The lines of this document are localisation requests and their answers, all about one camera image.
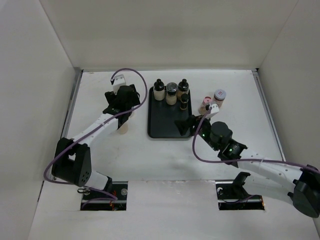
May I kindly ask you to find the black rectangular tray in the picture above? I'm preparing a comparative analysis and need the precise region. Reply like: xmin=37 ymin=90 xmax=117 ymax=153
xmin=147 ymin=87 xmax=193 ymax=139

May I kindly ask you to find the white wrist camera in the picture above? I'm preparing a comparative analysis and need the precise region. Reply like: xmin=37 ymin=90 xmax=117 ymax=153
xmin=205 ymin=102 xmax=220 ymax=120
xmin=110 ymin=74 xmax=127 ymax=95

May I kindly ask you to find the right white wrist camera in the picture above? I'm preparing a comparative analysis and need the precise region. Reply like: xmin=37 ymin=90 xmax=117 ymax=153
xmin=205 ymin=102 xmax=220 ymax=120

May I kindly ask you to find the grey grinder cap salt jar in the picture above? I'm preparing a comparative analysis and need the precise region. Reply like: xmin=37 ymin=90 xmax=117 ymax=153
xmin=165 ymin=82 xmax=178 ymax=106

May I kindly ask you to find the pink cap spice jar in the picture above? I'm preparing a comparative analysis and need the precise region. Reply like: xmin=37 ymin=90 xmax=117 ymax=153
xmin=198 ymin=96 xmax=212 ymax=115

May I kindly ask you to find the black cap white powder bottle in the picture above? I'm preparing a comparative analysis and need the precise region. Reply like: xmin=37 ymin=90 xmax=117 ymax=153
xmin=153 ymin=78 xmax=165 ymax=101

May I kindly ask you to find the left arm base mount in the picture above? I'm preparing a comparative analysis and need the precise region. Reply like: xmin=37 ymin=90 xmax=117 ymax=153
xmin=77 ymin=181 xmax=129 ymax=212

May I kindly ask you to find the red label spice jar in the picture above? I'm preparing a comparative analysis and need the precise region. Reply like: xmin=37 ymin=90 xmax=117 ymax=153
xmin=213 ymin=89 xmax=227 ymax=108

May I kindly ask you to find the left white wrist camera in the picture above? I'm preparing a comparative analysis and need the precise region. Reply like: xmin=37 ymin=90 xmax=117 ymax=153
xmin=110 ymin=74 xmax=127 ymax=95

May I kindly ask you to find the small black cap spice jar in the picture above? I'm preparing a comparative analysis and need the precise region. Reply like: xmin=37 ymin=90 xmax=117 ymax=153
xmin=180 ymin=93 xmax=189 ymax=111

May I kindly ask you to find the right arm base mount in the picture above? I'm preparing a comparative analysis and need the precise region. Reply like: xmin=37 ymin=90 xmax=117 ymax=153
xmin=215 ymin=172 xmax=265 ymax=211

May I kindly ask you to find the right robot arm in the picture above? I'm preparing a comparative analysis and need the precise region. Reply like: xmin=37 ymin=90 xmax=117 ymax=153
xmin=174 ymin=115 xmax=320 ymax=219

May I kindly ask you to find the yellow cap spice jar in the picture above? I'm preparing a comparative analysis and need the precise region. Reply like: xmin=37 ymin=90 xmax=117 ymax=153
xmin=117 ymin=123 xmax=129 ymax=135

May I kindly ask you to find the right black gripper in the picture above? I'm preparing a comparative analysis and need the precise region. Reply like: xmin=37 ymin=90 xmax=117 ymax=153
xmin=174 ymin=112 xmax=220 ymax=151

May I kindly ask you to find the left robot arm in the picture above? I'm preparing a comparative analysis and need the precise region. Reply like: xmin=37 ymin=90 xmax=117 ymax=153
xmin=51 ymin=84 xmax=141 ymax=200

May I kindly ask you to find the black cap brown spice bottle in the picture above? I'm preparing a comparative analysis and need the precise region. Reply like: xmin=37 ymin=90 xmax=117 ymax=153
xmin=176 ymin=78 xmax=189 ymax=101

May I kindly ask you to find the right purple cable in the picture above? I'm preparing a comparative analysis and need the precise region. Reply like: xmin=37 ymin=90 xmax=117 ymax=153
xmin=191 ymin=106 xmax=320 ymax=205

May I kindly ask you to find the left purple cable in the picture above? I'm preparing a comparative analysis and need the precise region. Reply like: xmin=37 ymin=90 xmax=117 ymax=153
xmin=43 ymin=68 xmax=148 ymax=210

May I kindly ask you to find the purple cable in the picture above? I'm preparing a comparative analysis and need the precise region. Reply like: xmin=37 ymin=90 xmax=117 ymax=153
xmin=43 ymin=68 xmax=148 ymax=210
xmin=191 ymin=106 xmax=320 ymax=205

